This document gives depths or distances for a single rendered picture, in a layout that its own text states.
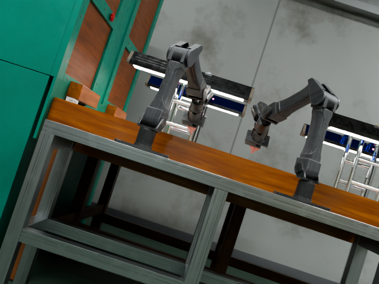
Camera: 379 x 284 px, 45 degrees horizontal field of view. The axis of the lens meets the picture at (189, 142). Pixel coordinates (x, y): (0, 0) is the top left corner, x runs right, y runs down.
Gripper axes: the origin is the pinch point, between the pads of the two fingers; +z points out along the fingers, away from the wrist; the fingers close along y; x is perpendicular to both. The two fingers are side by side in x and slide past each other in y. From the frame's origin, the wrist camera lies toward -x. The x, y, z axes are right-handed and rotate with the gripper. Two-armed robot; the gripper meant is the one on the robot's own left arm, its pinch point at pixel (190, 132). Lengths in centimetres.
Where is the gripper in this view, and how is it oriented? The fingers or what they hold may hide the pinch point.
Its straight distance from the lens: 211.5
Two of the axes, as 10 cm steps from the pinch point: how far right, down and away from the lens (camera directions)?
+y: -9.5, -3.1, 0.9
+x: -2.8, 6.7, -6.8
